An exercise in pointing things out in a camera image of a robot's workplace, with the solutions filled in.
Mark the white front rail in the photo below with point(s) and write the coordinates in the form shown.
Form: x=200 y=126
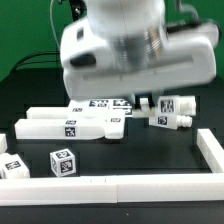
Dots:
x=112 y=189

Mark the white block left edge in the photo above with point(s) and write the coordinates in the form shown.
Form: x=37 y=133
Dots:
x=3 y=143

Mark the white tagged cube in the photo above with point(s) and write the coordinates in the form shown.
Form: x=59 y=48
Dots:
x=63 y=162

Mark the white right rail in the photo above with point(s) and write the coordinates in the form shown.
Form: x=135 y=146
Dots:
x=211 y=150

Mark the white chair seat block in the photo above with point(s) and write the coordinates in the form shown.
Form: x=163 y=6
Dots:
x=170 y=105

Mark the white tagged sheet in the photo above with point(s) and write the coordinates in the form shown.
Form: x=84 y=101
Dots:
x=98 y=105

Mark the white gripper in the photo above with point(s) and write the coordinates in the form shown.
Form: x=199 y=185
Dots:
x=180 y=56

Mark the white tagged block lower left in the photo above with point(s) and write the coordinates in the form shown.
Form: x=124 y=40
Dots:
x=13 y=167

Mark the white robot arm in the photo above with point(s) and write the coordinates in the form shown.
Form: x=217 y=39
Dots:
x=128 y=18

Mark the white rail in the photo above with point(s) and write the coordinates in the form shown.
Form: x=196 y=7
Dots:
x=112 y=189
x=211 y=150

